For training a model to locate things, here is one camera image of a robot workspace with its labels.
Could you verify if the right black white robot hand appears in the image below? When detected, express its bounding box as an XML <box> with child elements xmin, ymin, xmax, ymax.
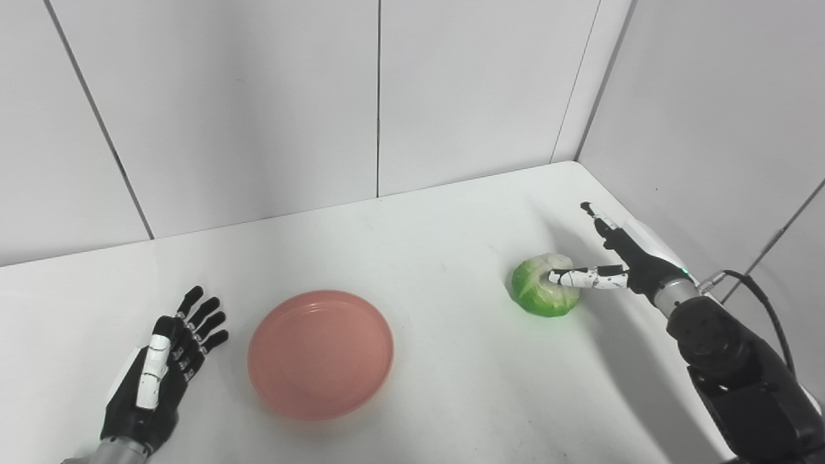
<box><xmin>547</xmin><ymin>202</ymin><xmax>695</xmax><ymax>304</ymax></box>

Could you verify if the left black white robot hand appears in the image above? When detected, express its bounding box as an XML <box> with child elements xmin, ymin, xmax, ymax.
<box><xmin>99</xmin><ymin>285</ymin><xmax>229</xmax><ymax>453</ymax></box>

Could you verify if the green white cabbage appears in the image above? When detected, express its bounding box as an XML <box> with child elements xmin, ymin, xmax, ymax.
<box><xmin>511</xmin><ymin>253</ymin><xmax>581</xmax><ymax>318</ymax></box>

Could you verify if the pink round plate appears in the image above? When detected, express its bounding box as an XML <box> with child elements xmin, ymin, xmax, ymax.
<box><xmin>247</xmin><ymin>290</ymin><xmax>395</xmax><ymax>421</ymax></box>

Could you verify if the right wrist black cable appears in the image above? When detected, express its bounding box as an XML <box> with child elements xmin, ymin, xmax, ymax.
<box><xmin>699</xmin><ymin>269</ymin><xmax>797</xmax><ymax>381</ymax></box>

